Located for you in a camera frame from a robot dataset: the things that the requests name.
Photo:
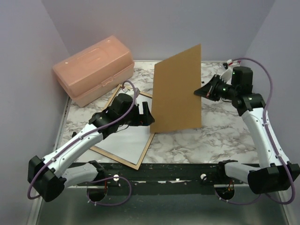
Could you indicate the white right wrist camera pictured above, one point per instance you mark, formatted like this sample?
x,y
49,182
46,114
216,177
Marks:
x,y
228,69

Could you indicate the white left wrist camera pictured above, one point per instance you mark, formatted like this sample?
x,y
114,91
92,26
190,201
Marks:
x,y
130,91

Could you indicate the red sunset photo print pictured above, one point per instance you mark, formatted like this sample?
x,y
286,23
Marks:
x,y
126,145

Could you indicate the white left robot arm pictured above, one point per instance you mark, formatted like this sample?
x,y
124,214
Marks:
x,y
53,173

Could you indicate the pink plastic storage box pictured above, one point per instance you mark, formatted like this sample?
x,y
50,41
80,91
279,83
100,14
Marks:
x,y
95,71

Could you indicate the wooden picture frame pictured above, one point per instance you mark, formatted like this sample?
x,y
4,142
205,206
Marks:
x,y
143,157

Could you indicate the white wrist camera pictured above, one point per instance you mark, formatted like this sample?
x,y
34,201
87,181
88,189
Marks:
x,y
228,69
130,91

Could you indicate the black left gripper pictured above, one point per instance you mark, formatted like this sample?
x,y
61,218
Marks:
x,y
142,119

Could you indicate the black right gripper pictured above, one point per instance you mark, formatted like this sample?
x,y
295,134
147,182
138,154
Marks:
x,y
208,90

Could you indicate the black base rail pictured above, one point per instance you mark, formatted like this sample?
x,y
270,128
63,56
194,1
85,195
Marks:
x,y
157,179

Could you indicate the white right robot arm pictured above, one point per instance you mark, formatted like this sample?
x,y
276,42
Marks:
x,y
275,171

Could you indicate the brown cardboard backing board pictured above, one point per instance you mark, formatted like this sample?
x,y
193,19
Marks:
x,y
174,105

